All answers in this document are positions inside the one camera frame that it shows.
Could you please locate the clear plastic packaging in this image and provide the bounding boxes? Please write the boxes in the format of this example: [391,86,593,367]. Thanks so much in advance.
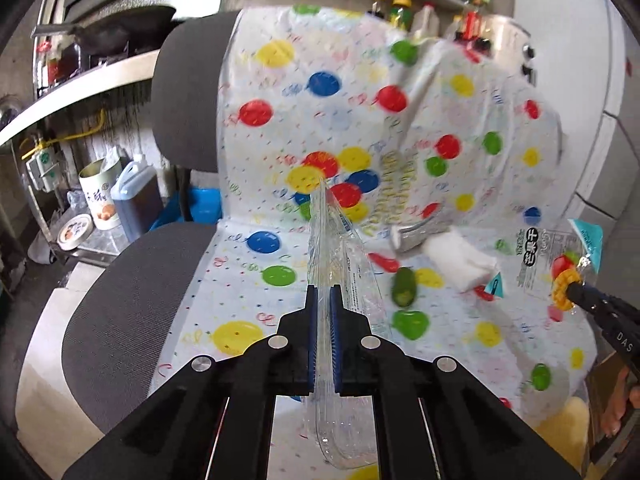
[308,183,388,469]

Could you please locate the black mesh office chair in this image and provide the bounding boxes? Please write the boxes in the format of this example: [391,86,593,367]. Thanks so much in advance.
[62,11,240,434]

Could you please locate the polka dot plastic cover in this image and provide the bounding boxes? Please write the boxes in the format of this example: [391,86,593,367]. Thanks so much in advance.
[146,4,601,480]

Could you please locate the black wok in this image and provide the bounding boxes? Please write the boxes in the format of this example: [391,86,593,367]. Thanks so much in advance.
[32,4,176,55]

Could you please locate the white foam block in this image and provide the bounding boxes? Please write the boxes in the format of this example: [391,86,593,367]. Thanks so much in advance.
[421,229,498,292]

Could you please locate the person's right hand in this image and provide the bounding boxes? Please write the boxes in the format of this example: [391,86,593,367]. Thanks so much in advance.
[601,366,640,438]

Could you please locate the green cucumber piece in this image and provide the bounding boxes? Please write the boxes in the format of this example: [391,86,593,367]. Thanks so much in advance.
[390,266,416,308]

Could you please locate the dried mango snack bag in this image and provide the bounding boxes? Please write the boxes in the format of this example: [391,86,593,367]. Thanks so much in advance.
[515,219,604,312]

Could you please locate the grey refrigerator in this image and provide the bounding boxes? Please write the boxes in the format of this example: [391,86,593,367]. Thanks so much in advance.
[514,0,640,281]

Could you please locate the oil jug dark liquid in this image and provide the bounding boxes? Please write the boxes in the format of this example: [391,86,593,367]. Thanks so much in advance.
[111,154,164,243]

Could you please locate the white tin can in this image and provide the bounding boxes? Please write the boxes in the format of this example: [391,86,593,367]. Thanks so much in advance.
[78,158,122,231]

